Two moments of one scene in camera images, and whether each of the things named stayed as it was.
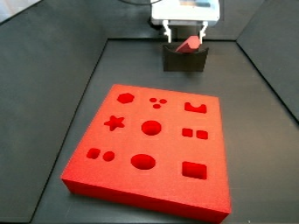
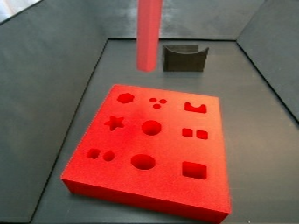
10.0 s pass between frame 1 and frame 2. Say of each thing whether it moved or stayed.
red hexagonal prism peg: moved
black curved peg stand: stayed
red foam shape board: stayed
